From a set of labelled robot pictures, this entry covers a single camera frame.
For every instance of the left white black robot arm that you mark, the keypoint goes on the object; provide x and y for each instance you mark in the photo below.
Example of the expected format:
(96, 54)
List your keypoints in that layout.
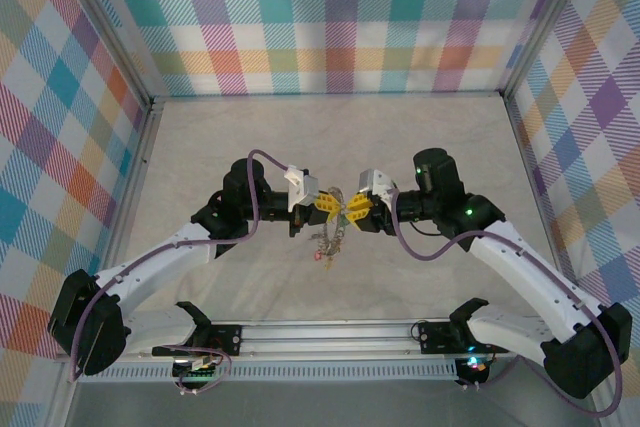
(150, 262)

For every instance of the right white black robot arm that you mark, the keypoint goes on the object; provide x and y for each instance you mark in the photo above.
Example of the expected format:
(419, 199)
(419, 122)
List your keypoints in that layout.
(530, 272)

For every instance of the lit LED controller board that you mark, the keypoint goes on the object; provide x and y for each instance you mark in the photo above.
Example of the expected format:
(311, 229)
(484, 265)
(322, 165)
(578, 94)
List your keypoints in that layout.
(475, 364)

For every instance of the green circuit board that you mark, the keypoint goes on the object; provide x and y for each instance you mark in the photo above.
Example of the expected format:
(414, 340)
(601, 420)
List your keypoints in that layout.
(197, 373)

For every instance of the aluminium frame floor rail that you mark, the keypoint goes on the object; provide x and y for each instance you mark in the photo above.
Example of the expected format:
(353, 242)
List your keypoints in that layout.
(135, 187)
(539, 192)
(325, 95)

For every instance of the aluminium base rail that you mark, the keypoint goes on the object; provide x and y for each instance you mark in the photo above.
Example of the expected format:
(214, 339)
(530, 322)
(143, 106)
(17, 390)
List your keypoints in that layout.
(325, 339)

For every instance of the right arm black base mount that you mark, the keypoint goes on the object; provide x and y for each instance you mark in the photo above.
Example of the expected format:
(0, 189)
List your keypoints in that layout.
(437, 339)

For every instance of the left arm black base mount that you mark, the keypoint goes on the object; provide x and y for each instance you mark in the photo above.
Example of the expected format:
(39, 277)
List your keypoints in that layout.
(222, 339)

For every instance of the aluminium frame post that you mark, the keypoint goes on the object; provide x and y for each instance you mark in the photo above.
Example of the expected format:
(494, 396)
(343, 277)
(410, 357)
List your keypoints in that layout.
(121, 32)
(542, 22)

